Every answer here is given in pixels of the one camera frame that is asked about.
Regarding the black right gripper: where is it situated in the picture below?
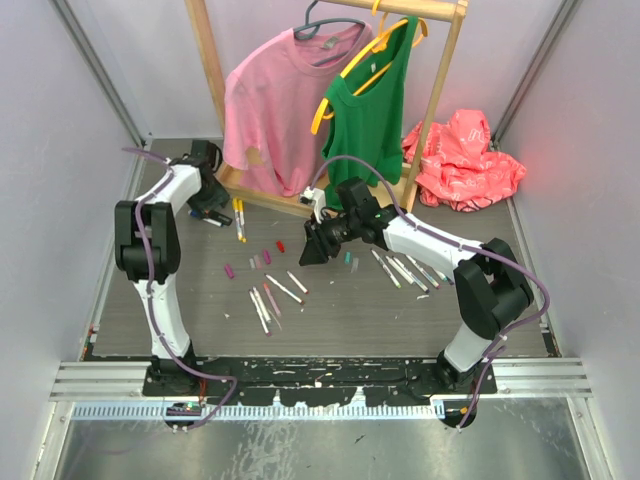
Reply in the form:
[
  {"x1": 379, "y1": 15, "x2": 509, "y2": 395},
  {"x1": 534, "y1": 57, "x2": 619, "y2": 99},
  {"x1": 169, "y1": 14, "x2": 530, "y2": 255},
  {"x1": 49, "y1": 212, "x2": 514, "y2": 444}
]
[{"x1": 299, "y1": 211, "x2": 359, "y2": 268}]

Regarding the white pen pink tip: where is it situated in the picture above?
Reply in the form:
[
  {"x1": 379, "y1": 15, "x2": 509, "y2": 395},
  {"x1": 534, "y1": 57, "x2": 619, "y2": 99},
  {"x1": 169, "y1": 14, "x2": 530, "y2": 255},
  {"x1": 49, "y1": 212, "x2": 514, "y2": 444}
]
[{"x1": 263, "y1": 283, "x2": 282, "y2": 317}]

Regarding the white pen magenta tip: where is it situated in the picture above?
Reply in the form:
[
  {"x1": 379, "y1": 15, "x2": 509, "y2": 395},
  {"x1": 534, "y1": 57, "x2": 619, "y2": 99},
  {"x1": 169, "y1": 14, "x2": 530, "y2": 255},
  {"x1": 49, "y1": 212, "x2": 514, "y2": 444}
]
[{"x1": 249, "y1": 289, "x2": 271, "y2": 337}]

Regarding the thin white pen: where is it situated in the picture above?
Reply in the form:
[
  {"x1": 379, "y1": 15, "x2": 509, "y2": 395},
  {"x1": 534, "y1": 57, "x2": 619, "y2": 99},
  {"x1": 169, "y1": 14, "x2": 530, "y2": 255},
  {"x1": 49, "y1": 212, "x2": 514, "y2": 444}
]
[{"x1": 392, "y1": 256, "x2": 430, "y2": 294}]

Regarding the teal capped white marker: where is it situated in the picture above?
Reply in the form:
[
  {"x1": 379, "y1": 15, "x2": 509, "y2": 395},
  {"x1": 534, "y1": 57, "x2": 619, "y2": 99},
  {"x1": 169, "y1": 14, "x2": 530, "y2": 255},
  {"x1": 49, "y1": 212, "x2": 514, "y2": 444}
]
[{"x1": 432, "y1": 267, "x2": 449, "y2": 283}]

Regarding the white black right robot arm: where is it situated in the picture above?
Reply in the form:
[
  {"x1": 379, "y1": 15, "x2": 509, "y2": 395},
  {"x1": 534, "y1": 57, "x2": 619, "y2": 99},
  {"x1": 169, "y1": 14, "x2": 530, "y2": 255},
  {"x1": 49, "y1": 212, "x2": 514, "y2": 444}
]
[{"x1": 299, "y1": 178, "x2": 533, "y2": 394}]

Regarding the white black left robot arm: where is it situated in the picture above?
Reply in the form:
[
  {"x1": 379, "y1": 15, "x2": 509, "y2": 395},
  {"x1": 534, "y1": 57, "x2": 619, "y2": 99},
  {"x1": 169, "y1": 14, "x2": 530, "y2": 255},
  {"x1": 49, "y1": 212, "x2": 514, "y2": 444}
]
[{"x1": 114, "y1": 140, "x2": 232, "y2": 396}]

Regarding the maroon pen cap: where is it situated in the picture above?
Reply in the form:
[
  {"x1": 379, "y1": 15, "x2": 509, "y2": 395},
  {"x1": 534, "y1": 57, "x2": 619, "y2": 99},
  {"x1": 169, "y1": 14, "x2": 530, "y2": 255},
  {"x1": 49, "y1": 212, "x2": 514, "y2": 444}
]
[{"x1": 224, "y1": 264, "x2": 235, "y2": 279}]

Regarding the wooden clothes rack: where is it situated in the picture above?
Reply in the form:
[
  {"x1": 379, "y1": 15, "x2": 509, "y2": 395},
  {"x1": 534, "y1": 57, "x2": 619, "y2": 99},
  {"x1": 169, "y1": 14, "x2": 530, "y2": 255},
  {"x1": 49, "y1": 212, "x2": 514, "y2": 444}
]
[{"x1": 187, "y1": 1, "x2": 467, "y2": 216}]

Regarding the pink t-shirt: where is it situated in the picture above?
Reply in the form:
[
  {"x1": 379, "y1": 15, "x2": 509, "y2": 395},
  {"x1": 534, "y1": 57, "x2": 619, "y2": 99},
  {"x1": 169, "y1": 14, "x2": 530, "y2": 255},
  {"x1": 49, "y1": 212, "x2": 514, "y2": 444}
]
[{"x1": 223, "y1": 24, "x2": 373, "y2": 197}]

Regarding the green tank top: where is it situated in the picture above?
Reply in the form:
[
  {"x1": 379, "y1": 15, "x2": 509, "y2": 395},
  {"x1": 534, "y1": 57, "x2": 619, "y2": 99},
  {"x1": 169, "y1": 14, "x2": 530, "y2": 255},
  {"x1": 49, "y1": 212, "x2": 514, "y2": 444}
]
[{"x1": 311, "y1": 16, "x2": 428, "y2": 210}]

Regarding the crumpled coral pink cloth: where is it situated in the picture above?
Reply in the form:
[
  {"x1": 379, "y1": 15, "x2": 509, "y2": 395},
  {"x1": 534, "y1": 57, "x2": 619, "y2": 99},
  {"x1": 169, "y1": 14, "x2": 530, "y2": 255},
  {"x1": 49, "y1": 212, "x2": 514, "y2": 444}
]
[{"x1": 416, "y1": 109, "x2": 527, "y2": 213}]

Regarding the grey clothes hanger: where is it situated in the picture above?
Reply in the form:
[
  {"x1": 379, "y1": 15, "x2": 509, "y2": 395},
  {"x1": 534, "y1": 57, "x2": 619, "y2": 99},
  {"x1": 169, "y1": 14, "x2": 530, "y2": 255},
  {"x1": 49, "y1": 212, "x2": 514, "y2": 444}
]
[{"x1": 293, "y1": 0, "x2": 368, "y2": 67}]

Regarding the yellow clothes hanger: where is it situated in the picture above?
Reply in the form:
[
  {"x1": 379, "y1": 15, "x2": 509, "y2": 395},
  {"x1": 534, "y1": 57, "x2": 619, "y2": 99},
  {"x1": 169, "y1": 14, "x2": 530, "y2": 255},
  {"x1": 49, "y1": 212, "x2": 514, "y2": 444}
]
[{"x1": 310, "y1": 0, "x2": 430, "y2": 136}]

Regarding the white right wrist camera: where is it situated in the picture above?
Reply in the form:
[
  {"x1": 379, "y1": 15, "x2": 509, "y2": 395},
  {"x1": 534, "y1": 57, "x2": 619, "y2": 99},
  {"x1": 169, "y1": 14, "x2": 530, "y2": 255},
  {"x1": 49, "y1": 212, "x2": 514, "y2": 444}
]
[{"x1": 299, "y1": 186, "x2": 326, "y2": 224}]

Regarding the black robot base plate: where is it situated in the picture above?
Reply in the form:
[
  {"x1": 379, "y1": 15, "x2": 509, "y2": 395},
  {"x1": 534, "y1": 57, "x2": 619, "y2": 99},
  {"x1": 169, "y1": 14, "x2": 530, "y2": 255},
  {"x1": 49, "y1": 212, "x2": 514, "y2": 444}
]
[{"x1": 142, "y1": 355, "x2": 499, "y2": 407}]

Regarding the slotted cable duct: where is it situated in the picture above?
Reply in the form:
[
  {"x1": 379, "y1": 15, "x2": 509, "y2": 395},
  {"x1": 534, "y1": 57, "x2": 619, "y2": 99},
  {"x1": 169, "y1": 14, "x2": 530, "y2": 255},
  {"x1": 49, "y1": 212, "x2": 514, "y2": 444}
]
[{"x1": 71, "y1": 401, "x2": 445, "y2": 422}]

